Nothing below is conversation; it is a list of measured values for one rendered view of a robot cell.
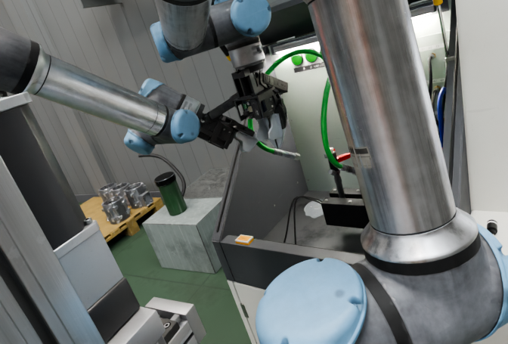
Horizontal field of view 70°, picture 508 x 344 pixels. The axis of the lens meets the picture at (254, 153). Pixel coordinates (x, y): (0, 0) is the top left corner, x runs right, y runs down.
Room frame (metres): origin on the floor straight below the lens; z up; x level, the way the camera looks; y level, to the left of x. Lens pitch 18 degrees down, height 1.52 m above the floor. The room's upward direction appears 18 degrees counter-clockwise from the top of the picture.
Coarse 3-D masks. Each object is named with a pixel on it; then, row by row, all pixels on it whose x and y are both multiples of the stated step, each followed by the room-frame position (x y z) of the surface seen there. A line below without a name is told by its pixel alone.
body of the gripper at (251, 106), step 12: (264, 60) 0.84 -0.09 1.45; (240, 72) 0.80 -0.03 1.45; (252, 72) 0.83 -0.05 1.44; (240, 84) 0.81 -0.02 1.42; (252, 84) 0.81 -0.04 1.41; (264, 84) 0.84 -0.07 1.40; (240, 96) 0.82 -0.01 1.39; (252, 96) 0.82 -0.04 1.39; (264, 96) 0.80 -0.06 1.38; (276, 96) 0.85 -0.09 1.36; (252, 108) 0.81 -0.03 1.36; (264, 108) 0.80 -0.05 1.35; (240, 120) 0.83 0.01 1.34
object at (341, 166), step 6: (324, 90) 0.88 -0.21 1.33; (324, 96) 0.87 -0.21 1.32; (324, 102) 0.86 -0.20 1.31; (324, 108) 0.86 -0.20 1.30; (324, 114) 0.85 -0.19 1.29; (324, 120) 0.84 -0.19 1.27; (324, 126) 0.84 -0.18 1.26; (324, 132) 0.83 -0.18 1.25; (324, 138) 0.83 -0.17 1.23; (324, 144) 0.83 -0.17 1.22; (330, 150) 0.83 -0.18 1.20; (330, 156) 0.83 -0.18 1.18; (330, 162) 0.84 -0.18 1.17; (336, 162) 0.85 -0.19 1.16; (342, 168) 0.86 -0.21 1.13; (348, 168) 0.88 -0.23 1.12; (354, 168) 0.91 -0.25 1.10; (354, 174) 0.91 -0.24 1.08
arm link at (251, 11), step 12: (228, 0) 0.74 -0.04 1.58; (240, 0) 0.70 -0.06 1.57; (252, 0) 0.70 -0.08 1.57; (264, 0) 0.70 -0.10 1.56; (216, 12) 0.71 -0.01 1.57; (228, 12) 0.71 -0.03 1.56; (240, 12) 0.69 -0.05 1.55; (252, 12) 0.69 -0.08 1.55; (264, 12) 0.70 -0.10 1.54; (216, 24) 0.70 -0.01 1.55; (228, 24) 0.71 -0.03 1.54; (240, 24) 0.69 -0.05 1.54; (252, 24) 0.69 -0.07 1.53; (264, 24) 0.70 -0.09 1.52; (228, 36) 0.71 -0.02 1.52; (240, 36) 0.73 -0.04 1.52; (252, 36) 0.72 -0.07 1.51
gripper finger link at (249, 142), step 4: (236, 136) 0.97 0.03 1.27; (240, 136) 0.97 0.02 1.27; (244, 136) 0.97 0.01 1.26; (248, 136) 0.97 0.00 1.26; (240, 140) 0.96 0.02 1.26; (244, 140) 0.96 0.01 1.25; (248, 140) 0.96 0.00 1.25; (252, 140) 0.97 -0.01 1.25; (256, 140) 0.97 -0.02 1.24; (264, 140) 0.97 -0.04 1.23; (244, 144) 0.96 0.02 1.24; (248, 144) 0.96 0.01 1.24; (252, 144) 0.96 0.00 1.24; (244, 148) 0.96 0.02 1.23; (248, 148) 0.96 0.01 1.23
